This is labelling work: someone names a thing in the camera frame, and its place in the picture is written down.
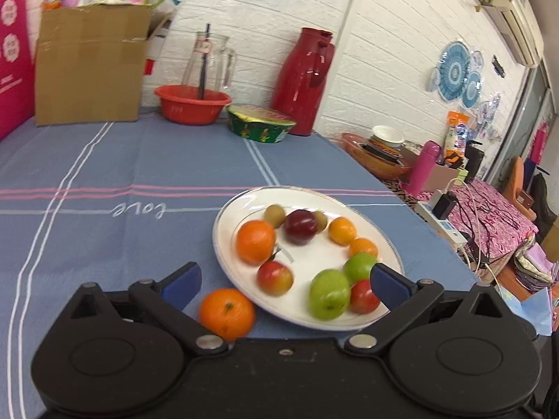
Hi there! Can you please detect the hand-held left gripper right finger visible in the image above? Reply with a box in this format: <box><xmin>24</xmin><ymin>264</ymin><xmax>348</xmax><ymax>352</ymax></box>
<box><xmin>345</xmin><ymin>263</ymin><xmax>513</xmax><ymax>356</ymax></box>

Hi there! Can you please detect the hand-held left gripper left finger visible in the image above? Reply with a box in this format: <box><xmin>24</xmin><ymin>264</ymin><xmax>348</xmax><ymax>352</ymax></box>
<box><xmin>61</xmin><ymin>262</ymin><xmax>230</xmax><ymax>356</ymax></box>

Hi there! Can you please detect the small bright red apple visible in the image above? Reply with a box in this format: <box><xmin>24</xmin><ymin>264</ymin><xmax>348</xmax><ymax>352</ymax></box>
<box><xmin>349</xmin><ymin>279</ymin><xmax>382</xmax><ymax>315</ymax></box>

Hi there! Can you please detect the green apple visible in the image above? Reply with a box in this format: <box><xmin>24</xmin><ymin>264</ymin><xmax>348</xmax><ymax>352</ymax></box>
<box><xmin>309</xmin><ymin>269</ymin><xmax>352</xmax><ymax>320</ymax></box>
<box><xmin>343</xmin><ymin>252</ymin><xmax>380</xmax><ymax>284</ymax></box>

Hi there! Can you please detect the small orange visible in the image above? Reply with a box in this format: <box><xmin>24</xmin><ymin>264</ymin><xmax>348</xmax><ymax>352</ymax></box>
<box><xmin>348</xmin><ymin>237</ymin><xmax>379</xmax><ymax>259</ymax></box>
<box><xmin>327</xmin><ymin>217</ymin><xmax>357</xmax><ymax>246</ymax></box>

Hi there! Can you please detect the medium orange with stem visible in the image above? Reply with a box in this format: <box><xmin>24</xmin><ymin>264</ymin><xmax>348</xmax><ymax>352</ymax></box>
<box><xmin>198</xmin><ymin>288</ymin><xmax>256</xmax><ymax>342</ymax></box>

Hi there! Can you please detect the white plate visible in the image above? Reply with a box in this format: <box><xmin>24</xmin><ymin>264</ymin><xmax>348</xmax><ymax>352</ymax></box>
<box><xmin>212</xmin><ymin>186</ymin><xmax>405</xmax><ymax>331</ymax></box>

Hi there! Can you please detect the large orange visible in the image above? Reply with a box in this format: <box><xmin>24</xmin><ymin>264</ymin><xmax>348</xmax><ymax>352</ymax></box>
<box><xmin>236</xmin><ymin>219</ymin><xmax>277</xmax><ymax>266</ymax></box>

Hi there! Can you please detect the red yellow apple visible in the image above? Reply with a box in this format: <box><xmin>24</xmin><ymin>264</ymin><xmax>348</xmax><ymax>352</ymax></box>
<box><xmin>256</xmin><ymin>260</ymin><xmax>294</xmax><ymax>296</ymax></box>

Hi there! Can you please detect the dark red apple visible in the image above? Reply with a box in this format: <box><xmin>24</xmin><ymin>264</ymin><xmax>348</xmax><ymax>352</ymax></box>
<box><xmin>284</xmin><ymin>209</ymin><xmax>319</xmax><ymax>246</ymax></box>

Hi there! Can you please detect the blue striped tablecloth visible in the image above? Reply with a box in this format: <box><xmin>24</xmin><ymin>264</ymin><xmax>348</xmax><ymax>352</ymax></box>
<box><xmin>0</xmin><ymin>111</ymin><xmax>481</xmax><ymax>419</ymax></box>

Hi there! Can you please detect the white power strip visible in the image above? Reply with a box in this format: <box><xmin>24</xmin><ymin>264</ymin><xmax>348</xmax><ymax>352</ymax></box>
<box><xmin>415</xmin><ymin>201</ymin><xmax>468</xmax><ymax>249</ymax></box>

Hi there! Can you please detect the beige box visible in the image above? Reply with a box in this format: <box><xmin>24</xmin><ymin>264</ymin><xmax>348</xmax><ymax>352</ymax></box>
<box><xmin>399</xmin><ymin>146</ymin><xmax>468</xmax><ymax>193</ymax></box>

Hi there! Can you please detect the brown wooden bowl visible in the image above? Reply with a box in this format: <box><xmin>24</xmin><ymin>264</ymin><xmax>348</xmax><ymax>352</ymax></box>
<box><xmin>341</xmin><ymin>132</ymin><xmax>413</xmax><ymax>179</ymax></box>

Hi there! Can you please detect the pink bottle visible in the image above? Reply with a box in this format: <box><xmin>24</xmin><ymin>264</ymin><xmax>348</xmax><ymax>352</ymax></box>
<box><xmin>404</xmin><ymin>140</ymin><xmax>442</xmax><ymax>197</ymax></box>

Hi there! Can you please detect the pink patterned cloth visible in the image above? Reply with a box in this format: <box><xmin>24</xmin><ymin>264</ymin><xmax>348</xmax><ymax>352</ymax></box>
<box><xmin>389</xmin><ymin>177</ymin><xmax>538</xmax><ymax>271</ymax></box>

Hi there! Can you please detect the light blue bag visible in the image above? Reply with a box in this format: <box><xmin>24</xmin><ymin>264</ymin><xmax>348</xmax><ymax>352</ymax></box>
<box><xmin>498</xmin><ymin>286</ymin><xmax>553</xmax><ymax>337</ymax></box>

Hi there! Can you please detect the stack of folded cloths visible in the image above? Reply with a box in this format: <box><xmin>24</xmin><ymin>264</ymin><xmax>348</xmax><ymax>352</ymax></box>
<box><xmin>514</xmin><ymin>236</ymin><xmax>559</xmax><ymax>293</ymax></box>

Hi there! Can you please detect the black kettle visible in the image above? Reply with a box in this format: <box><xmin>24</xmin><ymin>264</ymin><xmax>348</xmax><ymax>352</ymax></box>
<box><xmin>463</xmin><ymin>140</ymin><xmax>486</xmax><ymax>184</ymax></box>

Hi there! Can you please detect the white bowl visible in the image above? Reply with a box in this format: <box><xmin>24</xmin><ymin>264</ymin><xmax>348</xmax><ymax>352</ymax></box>
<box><xmin>372</xmin><ymin>125</ymin><xmax>405</xmax><ymax>148</ymax></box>

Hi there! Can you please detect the orange chair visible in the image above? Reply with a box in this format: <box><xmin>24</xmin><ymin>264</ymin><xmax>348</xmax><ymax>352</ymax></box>
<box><xmin>502</xmin><ymin>156</ymin><xmax>538</xmax><ymax>219</ymax></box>

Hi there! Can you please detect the orange snack packet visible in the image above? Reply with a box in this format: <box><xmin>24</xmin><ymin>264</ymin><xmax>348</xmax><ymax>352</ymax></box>
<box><xmin>444</xmin><ymin>110</ymin><xmax>472</xmax><ymax>162</ymax></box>

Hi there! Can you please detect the green foil-lidded bowl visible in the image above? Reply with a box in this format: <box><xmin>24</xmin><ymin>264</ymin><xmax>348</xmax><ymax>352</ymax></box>
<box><xmin>226</xmin><ymin>104</ymin><xmax>297</xmax><ymax>145</ymax></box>

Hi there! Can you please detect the red plastic basin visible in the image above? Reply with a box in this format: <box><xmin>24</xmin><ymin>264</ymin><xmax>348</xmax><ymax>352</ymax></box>
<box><xmin>154</xmin><ymin>85</ymin><xmax>233</xmax><ymax>126</ymax></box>

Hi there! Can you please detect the glass pitcher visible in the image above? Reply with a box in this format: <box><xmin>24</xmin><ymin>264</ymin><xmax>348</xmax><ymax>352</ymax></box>
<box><xmin>181</xmin><ymin>31</ymin><xmax>238</xmax><ymax>93</ymax></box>

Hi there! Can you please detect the black stick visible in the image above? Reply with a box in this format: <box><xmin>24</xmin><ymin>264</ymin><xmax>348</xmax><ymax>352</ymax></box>
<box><xmin>197</xmin><ymin>23</ymin><xmax>212</xmax><ymax>100</ymax></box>

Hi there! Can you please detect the red thermos jug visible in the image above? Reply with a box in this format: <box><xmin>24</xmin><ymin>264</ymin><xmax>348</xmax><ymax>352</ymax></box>
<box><xmin>271</xmin><ymin>27</ymin><xmax>336</xmax><ymax>137</ymax></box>

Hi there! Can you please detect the blue paper fan decoration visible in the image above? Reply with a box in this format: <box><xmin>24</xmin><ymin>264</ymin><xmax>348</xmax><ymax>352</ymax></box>
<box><xmin>427</xmin><ymin>40</ymin><xmax>485</xmax><ymax>110</ymax></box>

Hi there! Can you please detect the cardboard box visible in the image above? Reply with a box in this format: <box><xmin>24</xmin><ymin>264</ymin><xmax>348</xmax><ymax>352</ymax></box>
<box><xmin>34</xmin><ymin>4</ymin><xmax>171</xmax><ymax>126</ymax></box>

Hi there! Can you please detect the pink tote bag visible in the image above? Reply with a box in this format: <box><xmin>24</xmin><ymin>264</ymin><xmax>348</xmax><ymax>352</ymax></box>
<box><xmin>0</xmin><ymin>0</ymin><xmax>36</xmax><ymax>140</ymax></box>

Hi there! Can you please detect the white air conditioner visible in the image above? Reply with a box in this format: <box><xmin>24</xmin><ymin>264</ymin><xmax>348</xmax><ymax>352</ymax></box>
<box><xmin>476</xmin><ymin>0</ymin><xmax>544</xmax><ymax>68</ymax></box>

